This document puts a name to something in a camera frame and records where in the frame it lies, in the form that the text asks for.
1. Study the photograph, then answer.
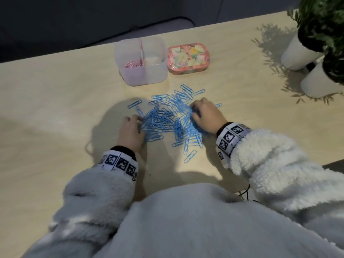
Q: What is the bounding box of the person's white fleece torso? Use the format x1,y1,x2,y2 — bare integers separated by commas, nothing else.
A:
94,184,344,258

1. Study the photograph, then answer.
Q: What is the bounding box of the pink floral tin lid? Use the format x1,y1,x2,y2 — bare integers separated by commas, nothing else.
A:
166,43,211,76

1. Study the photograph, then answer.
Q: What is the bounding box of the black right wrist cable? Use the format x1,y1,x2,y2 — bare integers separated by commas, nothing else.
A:
238,184,261,204

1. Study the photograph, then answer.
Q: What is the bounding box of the left wrist marker band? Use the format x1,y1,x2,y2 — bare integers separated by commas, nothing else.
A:
98,146,139,182

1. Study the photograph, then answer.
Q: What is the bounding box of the heap of pink paper clips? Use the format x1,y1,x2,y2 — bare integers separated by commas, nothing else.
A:
123,60,143,69

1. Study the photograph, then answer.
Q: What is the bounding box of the person's right hand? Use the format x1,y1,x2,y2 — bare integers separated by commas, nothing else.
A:
190,97,228,135

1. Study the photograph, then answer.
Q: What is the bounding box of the person's right forearm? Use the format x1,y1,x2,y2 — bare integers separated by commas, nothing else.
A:
230,129,344,250

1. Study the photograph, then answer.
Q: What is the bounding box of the wrist marker band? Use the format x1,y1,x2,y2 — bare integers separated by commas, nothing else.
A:
216,122,252,156
98,146,139,182

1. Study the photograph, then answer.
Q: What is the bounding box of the person's left forearm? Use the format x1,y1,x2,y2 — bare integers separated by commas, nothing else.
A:
21,166,139,258

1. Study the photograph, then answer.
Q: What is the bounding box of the translucent divided plastic box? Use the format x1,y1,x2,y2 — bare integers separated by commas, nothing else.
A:
115,37,168,86

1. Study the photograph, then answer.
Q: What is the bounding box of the white marker tag device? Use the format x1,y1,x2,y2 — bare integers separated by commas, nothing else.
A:
216,147,231,168

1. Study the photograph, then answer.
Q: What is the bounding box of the cluster of blue paper clips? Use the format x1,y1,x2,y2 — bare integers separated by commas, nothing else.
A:
127,83,223,164

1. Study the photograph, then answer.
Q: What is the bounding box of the grey high-back sofa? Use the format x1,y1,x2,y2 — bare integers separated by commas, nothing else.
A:
0,0,304,63

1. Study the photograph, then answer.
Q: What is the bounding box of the person's left hand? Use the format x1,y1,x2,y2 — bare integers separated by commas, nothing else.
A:
117,114,147,153

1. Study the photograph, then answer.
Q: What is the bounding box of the green plant in white pot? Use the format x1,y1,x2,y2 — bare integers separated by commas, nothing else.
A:
281,0,344,71
300,45,344,99

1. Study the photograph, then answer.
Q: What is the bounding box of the right wrist marker band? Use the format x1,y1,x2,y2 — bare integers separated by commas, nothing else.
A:
216,122,252,156

